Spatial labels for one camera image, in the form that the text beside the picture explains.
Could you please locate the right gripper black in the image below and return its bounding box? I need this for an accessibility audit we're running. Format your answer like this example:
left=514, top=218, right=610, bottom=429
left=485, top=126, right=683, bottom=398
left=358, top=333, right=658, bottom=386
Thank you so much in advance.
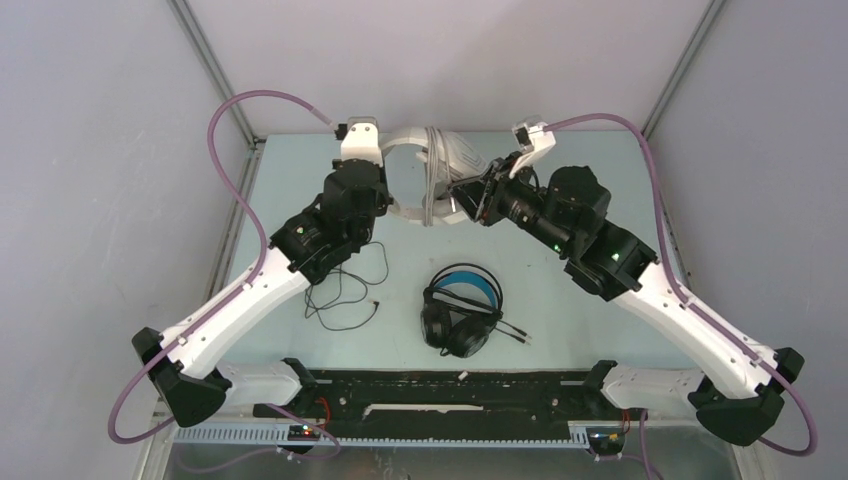
left=444, top=152, right=572, bottom=257

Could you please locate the white over-ear headphones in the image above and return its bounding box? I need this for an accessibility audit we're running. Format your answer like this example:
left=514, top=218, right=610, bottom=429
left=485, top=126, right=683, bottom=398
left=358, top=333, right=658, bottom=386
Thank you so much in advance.
left=380, top=127, right=488, bottom=227

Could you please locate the black and blue gaming headset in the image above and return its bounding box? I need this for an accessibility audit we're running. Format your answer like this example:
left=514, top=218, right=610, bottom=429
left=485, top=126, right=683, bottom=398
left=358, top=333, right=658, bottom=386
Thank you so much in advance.
left=420, top=262, right=504, bottom=358

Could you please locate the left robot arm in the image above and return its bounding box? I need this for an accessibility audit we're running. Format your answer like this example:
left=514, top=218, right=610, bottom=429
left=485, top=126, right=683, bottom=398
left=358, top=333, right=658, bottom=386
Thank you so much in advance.
left=132, top=159, right=390, bottom=428

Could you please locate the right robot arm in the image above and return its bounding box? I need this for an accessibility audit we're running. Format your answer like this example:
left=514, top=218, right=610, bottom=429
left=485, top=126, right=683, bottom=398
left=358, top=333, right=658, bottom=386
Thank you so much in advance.
left=448, top=159, right=804, bottom=446

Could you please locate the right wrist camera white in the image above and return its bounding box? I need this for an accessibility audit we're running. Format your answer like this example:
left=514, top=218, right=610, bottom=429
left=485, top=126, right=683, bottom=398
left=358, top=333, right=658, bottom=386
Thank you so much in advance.
left=509, top=115, right=556, bottom=178

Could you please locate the thin black headphone cable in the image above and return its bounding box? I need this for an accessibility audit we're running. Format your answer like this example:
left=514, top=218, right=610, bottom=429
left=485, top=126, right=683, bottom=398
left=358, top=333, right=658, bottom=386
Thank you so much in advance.
left=303, top=241, right=392, bottom=333

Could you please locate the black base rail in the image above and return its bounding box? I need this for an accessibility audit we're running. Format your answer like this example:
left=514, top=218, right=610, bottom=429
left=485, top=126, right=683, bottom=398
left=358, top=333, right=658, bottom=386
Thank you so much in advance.
left=289, top=370, right=641, bottom=443

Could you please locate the aluminium frame post right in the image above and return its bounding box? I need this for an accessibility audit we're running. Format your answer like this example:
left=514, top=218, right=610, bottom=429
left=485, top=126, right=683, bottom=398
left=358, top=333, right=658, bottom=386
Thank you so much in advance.
left=642, top=0, right=728, bottom=140

